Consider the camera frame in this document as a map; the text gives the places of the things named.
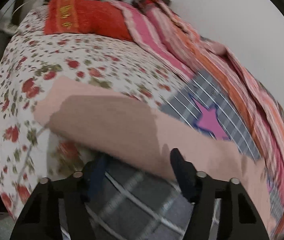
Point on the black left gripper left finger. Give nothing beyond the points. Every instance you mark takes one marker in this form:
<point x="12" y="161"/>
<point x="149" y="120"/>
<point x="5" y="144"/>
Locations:
<point x="40" y="218"/>

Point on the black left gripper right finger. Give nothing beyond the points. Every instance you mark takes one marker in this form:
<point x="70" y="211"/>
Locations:
<point x="239" y="218"/>

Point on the pink knitted sweater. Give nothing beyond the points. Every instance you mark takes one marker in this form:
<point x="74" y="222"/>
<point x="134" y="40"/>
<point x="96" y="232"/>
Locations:
<point x="132" y="131"/>

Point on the floral white bed sheet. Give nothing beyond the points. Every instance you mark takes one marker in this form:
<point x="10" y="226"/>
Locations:
<point x="31" y="63"/>

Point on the grey checked star-print cloth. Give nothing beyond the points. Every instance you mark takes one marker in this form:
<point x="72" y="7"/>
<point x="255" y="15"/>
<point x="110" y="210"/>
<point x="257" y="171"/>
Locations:
<point x="128" y="204"/>

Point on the red embroidered pillow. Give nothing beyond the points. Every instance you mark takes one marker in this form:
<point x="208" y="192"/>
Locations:
<point x="86" y="17"/>

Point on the pink orange striped quilt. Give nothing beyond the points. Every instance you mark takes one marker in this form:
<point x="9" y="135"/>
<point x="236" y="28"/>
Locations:
<point x="161" y="32"/>

